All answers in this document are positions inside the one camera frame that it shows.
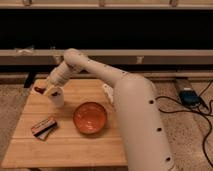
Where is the red chili pepper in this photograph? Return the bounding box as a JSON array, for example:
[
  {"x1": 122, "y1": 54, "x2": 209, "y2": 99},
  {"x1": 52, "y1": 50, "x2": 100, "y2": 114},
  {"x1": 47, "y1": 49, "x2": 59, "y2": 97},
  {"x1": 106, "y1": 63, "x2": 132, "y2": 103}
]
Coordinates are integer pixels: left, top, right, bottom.
[{"x1": 34, "y1": 87, "x2": 46, "y2": 94}]

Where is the wooden table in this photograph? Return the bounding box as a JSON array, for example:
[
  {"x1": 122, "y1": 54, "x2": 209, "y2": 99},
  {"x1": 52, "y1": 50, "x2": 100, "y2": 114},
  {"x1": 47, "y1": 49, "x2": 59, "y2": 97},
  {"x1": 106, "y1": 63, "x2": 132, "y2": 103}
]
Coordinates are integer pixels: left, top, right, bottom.
[{"x1": 2, "y1": 79, "x2": 126, "y2": 168}]

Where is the white tube bottle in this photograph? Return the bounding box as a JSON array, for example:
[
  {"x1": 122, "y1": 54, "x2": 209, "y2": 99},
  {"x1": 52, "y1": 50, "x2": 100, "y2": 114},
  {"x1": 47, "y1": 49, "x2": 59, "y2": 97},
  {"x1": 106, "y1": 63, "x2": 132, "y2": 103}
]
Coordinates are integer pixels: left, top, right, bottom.
[{"x1": 102, "y1": 84, "x2": 113, "y2": 103}]

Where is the white shelf rail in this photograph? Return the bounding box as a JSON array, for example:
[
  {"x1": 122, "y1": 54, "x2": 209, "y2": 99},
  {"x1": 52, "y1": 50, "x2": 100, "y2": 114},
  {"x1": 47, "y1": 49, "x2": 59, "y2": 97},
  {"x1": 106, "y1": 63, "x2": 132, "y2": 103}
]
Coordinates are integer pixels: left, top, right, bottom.
[{"x1": 0, "y1": 49, "x2": 213, "y2": 66}]

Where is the black power adapter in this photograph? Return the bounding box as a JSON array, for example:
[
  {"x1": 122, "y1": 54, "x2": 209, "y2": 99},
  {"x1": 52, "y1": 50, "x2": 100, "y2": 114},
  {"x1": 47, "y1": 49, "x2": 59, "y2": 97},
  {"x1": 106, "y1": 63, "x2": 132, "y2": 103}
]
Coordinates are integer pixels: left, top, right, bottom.
[{"x1": 179, "y1": 90, "x2": 200, "y2": 106}]

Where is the orange bowl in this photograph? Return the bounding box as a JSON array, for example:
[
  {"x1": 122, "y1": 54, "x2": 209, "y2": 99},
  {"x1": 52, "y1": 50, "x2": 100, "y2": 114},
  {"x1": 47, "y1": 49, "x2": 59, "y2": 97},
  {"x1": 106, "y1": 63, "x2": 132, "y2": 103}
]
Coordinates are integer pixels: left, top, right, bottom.
[{"x1": 73, "y1": 102, "x2": 107, "y2": 135}]

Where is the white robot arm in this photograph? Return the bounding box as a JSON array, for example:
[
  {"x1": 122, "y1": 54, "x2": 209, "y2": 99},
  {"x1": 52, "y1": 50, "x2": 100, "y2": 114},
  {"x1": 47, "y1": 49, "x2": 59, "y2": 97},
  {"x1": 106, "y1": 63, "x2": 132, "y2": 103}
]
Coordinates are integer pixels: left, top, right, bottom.
[{"x1": 47, "y1": 49, "x2": 177, "y2": 171}]

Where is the black cable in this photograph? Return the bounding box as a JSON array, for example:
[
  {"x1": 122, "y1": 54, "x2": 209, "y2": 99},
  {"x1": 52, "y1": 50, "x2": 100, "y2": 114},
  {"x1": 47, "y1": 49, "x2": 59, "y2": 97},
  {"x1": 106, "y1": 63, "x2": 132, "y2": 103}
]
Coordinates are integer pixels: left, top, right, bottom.
[{"x1": 153, "y1": 79, "x2": 213, "y2": 168}]

